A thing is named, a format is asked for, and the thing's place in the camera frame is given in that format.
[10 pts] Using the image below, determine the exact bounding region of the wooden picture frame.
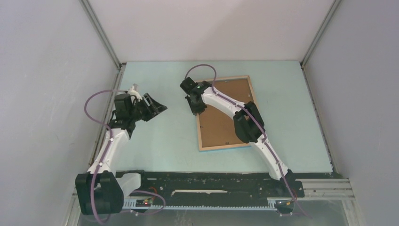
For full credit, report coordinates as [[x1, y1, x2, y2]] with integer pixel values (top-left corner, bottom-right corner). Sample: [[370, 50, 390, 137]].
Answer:
[[194, 75, 258, 152]]

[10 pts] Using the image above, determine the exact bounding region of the aluminium rail frame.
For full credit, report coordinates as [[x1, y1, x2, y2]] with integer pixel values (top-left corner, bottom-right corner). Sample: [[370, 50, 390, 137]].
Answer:
[[71, 177, 356, 210]]

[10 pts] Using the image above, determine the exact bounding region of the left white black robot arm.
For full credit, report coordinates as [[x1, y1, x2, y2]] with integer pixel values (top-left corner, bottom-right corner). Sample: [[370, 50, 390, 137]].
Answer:
[[75, 91, 167, 216]]

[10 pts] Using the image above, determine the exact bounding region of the purple cable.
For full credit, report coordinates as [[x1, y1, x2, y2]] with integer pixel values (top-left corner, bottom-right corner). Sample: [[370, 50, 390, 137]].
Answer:
[[84, 89, 167, 225], [184, 64, 312, 219]]

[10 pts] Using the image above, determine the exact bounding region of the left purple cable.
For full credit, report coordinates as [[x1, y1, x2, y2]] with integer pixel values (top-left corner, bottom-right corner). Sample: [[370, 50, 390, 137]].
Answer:
[[84, 89, 167, 225]]

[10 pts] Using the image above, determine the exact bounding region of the right small circuit board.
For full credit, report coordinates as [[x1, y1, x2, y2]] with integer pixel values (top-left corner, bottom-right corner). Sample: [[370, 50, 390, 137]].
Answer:
[[275, 201, 295, 216]]

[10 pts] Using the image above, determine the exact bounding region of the small circuit board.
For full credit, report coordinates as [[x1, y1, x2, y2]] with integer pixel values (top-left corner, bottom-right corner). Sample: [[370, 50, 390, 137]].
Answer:
[[275, 201, 295, 216], [136, 199, 153, 207]]

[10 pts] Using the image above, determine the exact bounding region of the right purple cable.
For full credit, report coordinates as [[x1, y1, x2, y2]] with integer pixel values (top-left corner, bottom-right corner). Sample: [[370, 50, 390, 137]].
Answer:
[[184, 64, 312, 219]]

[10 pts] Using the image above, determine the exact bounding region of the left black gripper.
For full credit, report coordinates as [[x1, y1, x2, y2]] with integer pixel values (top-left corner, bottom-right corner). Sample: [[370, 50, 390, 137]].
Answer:
[[128, 94, 167, 123]]

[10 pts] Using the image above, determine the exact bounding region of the left small circuit board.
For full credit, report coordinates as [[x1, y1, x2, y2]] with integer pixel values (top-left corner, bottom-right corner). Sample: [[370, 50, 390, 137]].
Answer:
[[136, 199, 153, 207]]

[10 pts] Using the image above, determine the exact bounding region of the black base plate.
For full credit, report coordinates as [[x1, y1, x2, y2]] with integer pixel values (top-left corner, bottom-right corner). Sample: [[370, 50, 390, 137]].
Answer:
[[119, 170, 304, 207]]

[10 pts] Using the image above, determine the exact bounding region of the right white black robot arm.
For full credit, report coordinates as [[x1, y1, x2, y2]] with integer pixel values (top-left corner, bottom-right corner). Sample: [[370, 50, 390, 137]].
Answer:
[[180, 77, 293, 197]]

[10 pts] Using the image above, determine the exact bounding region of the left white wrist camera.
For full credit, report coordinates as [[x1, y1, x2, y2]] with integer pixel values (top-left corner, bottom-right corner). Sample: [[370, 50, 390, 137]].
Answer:
[[127, 84, 142, 101]]

